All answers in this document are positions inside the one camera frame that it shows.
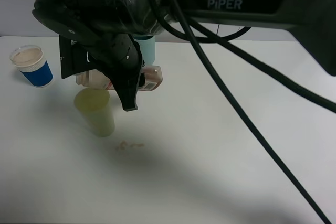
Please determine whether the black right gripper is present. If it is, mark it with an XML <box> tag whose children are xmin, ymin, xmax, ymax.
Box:
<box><xmin>70</xmin><ymin>31</ymin><xmax>142</xmax><ymax>112</ymax></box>

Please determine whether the clear plastic drink bottle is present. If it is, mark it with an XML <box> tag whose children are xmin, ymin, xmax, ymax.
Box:
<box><xmin>76</xmin><ymin>65</ymin><xmax>163</xmax><ymax>91</ymax></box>

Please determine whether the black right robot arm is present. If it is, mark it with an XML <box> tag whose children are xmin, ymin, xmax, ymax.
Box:
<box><xmin>32</xmin><ymin>0</ymin><xmax>335</xmax><ymax>111</ymax></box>

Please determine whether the light green plastic cup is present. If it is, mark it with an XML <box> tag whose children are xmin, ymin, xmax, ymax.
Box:
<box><xmin>74</xmin><ymin>88</ymin><xmax>115</xmax><ymax>137</ymax></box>

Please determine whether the teal plastic cup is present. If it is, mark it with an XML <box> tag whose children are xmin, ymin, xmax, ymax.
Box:
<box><xmin>134</xmin><ymin>35</ymin><xmax>156</xmax><ymax>65</ymax></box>

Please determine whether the blue sleeved paper cup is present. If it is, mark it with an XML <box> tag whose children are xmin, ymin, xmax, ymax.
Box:
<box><xmin>10</xmin><ymin>45</ymin><xmax>53</xmax><ymax>87</ymax></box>

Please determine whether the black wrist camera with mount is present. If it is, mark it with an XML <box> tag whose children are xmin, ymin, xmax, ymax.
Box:
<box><xmin>59</xmin><ymin>35</ymin><xmax>105</xmax><ymax>79</ymax></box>

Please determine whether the black camera cable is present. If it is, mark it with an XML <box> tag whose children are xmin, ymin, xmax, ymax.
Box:
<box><xmin>145</xmin><ymin>0</ymin><xmax>336</xmax><ymax>224</ymax></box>

